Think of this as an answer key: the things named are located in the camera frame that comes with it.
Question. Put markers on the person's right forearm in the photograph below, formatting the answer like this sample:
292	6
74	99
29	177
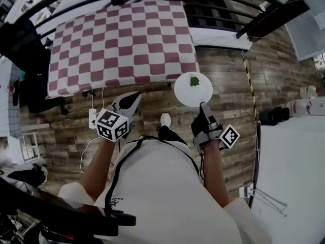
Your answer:
214	174

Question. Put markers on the black cube shelf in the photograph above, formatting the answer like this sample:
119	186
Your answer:
210	11

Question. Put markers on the small white clip box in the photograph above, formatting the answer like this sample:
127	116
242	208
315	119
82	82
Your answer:
245	191

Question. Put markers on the white jug with red label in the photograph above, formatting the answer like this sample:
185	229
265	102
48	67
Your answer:
302	107

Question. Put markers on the red strawberry with green leaves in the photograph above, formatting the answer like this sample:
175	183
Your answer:
194	81

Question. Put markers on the white power strip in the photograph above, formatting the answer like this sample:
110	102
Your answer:
92	118

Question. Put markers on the white desk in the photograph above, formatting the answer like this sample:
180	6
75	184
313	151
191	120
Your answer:
5	105

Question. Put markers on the white round plate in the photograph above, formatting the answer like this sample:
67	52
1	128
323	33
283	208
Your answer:
190	95

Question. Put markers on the white stool frame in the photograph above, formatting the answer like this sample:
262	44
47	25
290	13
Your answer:
29	135

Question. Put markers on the person's white shirt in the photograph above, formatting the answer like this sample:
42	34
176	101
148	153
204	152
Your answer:
165	192

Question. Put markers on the dark wooden post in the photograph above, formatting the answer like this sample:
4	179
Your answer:
274	16

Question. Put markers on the person's left forearm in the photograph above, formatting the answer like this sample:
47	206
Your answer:
97	169

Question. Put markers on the black office chair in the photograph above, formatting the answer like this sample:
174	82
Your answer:
30	60

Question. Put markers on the white panel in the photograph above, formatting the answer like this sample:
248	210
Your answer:
309	34

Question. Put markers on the black curved bar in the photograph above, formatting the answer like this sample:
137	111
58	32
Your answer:
63	207

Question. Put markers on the person's black trousers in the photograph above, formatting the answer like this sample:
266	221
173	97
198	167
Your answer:
170	135

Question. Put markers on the white counter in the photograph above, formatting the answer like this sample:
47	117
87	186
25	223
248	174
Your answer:
292	174

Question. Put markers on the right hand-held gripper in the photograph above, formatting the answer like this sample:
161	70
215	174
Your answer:
210	133

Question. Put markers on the red white checkered table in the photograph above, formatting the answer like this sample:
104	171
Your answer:
122	47

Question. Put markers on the white platform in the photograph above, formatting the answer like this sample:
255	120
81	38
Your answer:
218	38

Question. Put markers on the black bag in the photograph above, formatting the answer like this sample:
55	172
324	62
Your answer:
274	116

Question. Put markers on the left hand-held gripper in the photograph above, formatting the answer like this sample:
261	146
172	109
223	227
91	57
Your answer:
111	124

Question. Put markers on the person's right white shoe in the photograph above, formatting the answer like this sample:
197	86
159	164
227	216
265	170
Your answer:
165	119

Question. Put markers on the yellow black hazard tape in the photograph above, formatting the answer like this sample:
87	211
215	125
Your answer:
252	88

